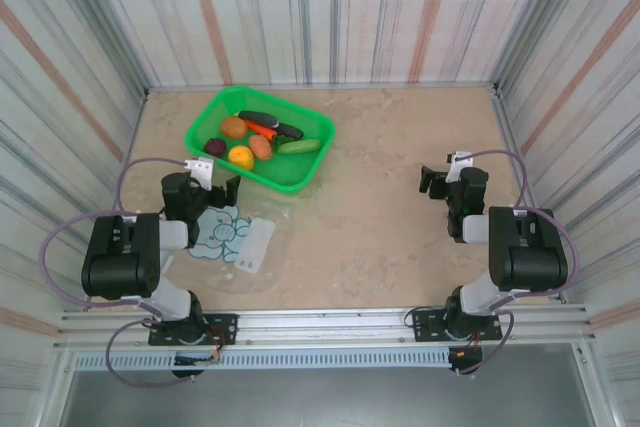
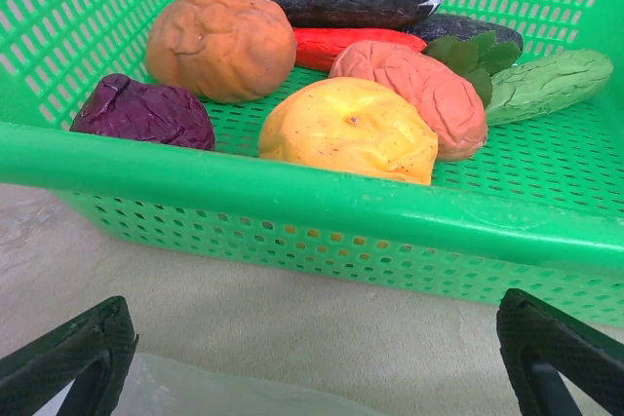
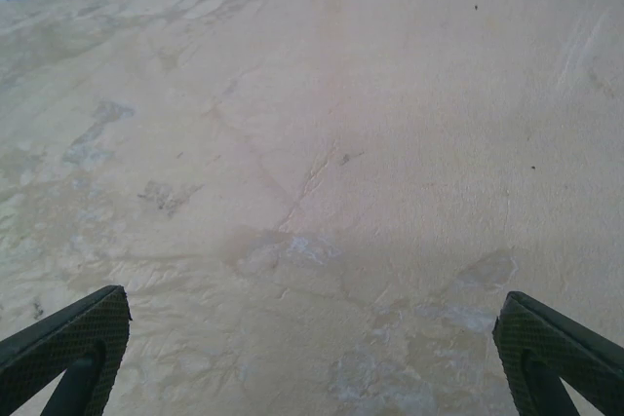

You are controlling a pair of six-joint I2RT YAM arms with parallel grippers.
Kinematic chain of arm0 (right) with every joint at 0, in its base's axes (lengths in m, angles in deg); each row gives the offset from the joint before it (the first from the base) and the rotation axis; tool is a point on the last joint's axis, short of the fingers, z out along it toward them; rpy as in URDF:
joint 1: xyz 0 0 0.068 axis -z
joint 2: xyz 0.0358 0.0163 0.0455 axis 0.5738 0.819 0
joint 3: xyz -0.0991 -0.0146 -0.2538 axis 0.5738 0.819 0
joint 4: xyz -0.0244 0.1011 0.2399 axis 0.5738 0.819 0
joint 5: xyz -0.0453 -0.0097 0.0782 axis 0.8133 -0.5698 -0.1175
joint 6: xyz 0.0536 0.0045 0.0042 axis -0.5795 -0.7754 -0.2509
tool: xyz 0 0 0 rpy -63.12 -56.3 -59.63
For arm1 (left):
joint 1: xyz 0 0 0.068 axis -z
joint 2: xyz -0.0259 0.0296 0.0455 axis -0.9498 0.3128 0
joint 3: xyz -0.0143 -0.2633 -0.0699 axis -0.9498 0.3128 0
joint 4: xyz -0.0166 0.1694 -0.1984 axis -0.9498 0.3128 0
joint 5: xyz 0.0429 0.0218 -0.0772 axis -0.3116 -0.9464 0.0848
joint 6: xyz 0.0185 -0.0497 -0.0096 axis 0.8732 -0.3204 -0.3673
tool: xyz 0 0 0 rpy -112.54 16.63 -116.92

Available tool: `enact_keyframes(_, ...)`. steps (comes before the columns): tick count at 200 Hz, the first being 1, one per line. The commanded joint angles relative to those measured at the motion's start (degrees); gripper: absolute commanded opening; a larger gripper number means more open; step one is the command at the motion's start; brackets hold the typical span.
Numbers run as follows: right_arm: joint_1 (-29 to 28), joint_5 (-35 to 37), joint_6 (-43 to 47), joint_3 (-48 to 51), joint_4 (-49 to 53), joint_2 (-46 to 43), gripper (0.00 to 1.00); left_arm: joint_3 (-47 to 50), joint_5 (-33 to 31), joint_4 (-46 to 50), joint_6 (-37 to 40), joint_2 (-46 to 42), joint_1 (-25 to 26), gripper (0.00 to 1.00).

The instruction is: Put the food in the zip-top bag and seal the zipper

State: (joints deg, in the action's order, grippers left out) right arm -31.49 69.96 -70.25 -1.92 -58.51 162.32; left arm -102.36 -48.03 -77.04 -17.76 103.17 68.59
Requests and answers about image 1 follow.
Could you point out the yellow-orange toy orange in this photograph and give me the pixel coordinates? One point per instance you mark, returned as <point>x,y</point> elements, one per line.
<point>241,157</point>

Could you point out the clear elephant print zip bag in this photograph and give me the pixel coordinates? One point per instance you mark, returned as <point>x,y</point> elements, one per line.
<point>220,237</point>

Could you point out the purple toy beet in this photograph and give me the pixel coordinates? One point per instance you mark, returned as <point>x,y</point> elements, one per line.
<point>215,147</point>

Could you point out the orange-brown toy sweet potato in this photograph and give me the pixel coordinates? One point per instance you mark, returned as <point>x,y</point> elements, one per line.
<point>261,146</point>

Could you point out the brown toy potato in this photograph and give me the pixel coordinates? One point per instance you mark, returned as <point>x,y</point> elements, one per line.
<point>234,127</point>

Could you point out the orange toy carrot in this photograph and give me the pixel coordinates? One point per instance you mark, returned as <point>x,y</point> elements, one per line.
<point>261,129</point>

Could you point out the long dark toy eggplant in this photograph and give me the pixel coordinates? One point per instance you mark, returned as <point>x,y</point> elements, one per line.
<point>257,118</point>

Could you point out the green toy cucumber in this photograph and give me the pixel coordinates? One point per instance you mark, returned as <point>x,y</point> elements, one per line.
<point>300,146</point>

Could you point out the short dark toy eggplant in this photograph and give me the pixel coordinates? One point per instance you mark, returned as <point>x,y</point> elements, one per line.
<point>290,130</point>

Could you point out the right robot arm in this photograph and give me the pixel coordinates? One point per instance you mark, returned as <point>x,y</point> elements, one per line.
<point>530,262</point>

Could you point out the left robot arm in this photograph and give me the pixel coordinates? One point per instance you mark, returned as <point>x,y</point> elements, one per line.
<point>115,267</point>

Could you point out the green plastic mesh basket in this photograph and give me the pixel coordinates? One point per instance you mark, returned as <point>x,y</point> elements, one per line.
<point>280,177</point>

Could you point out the black base wiring connector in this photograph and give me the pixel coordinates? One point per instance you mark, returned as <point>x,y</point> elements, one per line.
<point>192,360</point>
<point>465,357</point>

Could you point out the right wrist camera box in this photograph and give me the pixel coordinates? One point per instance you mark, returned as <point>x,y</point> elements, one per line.
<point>457,166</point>

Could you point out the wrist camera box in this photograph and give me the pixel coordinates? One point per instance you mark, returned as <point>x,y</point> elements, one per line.
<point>457,166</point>
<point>201,171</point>

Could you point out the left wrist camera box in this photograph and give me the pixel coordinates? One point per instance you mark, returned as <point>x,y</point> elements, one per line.
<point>201,171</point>

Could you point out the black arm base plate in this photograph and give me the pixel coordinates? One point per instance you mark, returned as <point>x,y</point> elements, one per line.
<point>425,322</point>
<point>226,327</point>

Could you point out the aluminium mounting rail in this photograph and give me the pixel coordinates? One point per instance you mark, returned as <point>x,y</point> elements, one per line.
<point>325,319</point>

